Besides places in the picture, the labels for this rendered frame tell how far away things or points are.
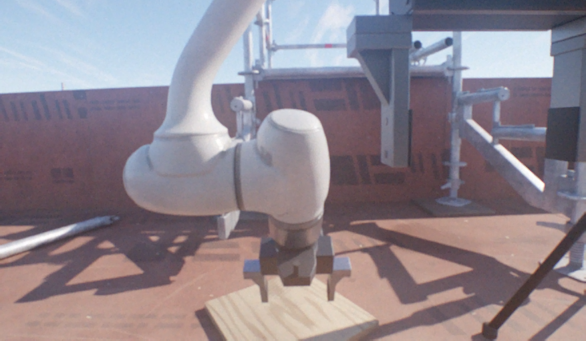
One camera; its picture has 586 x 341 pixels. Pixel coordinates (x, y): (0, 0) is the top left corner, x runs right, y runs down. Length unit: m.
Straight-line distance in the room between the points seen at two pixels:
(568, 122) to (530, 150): 1.87
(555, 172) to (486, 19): 1.02
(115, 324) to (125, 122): 1.26
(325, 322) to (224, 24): 0.63
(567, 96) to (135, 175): 0.45
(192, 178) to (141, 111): 1.49
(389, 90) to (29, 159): 2.21
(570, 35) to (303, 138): 0.26
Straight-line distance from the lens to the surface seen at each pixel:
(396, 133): 0.21
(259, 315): 0.78
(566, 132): 0.29
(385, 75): 0.22
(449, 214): 1.60
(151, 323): 0.86
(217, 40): 0.42
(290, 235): 0.46
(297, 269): 0.45
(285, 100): 1.67
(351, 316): 0.77
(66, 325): 0.96
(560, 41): 0.30
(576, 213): 1.20
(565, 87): 0.30
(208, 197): 0.40
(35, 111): 2.25
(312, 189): 0.40
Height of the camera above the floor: 0.46
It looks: 7 degrees down
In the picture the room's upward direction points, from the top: 2 degrees counter-clockwise
